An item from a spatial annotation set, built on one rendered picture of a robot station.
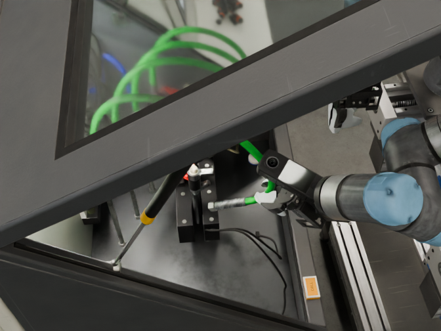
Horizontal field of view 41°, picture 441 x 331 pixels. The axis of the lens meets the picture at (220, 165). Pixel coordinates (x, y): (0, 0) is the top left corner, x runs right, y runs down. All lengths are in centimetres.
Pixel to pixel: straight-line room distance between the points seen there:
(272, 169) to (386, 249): 135
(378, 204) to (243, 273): 69
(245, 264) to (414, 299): 89
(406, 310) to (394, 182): 137
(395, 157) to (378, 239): 132
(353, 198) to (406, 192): 8
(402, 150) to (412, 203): 15
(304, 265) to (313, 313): 12
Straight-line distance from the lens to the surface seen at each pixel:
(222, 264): 151
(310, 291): 134
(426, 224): 95
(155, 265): 152
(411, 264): 230
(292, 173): 101
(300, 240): 141
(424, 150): 101
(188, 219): 140
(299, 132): 285
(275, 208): 105
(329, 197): 95
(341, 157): 278
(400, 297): 223
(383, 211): 87
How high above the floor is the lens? 217
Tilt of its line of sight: 53 degrees down
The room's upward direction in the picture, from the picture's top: 2 degrees counter-clockwise
